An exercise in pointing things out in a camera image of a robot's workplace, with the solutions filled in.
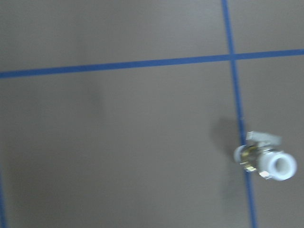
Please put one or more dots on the white brass PPR valve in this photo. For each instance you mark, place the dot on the white brass PPR valve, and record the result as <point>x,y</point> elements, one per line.
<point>262,154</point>

